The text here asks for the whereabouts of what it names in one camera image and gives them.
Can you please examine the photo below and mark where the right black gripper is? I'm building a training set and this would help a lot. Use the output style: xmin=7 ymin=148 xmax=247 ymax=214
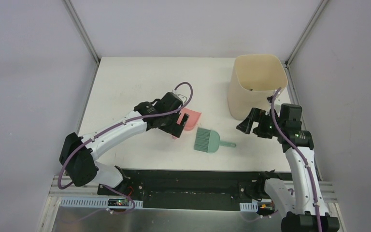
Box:
xmin=236 ymin=107 xmax=284 ymax=139

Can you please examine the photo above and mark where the pink plastic dustpan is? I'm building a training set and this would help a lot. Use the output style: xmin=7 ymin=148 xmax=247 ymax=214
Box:
xmin=176 ymin=108 xmax=202 ymax=132

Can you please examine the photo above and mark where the green hand brush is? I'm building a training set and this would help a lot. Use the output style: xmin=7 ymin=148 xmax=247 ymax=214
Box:
xmin=194 ymin=127 xmax=237 ymax=154

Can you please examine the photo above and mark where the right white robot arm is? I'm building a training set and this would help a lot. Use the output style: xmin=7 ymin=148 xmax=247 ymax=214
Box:
xmin=236 ymin=103 xmax=340 ymax=232

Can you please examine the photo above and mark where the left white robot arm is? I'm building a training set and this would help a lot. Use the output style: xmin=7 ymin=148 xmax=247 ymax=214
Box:
xmin=59 ymin=92 xmax=189 ymax=196

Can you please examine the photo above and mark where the beige waste bin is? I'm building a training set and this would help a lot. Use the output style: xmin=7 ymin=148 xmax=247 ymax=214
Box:
xmin=227 ymin=54 xmax=288 ymax=120

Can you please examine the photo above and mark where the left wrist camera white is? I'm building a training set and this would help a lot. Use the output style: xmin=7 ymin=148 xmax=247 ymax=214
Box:
xmin=172 ymin=91 xmax=188 ymax=103

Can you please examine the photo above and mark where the right white cable duct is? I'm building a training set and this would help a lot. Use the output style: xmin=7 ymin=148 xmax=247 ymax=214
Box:
xmin=239 ymin=202 xmax=258 ymax=212

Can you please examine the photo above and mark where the white cable duct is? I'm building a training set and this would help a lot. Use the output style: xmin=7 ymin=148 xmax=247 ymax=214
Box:
xmin=59 ymin=197 xmax=143 ymax=209
xmin=239 ymin=202 xmax=258 ymax=212

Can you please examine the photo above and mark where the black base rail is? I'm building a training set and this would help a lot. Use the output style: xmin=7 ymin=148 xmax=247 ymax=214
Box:
xmin=116 ymin=169 xmax=293 ymax=211

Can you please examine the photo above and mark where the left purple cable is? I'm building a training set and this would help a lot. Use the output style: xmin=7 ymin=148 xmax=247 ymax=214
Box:
xmin=57 ymin=82 xmax=194 ymax=215

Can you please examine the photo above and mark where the left white cable duct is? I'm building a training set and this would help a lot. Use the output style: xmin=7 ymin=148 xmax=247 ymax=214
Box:
xmin=59 ymin=197 xmax=143 ymax=209

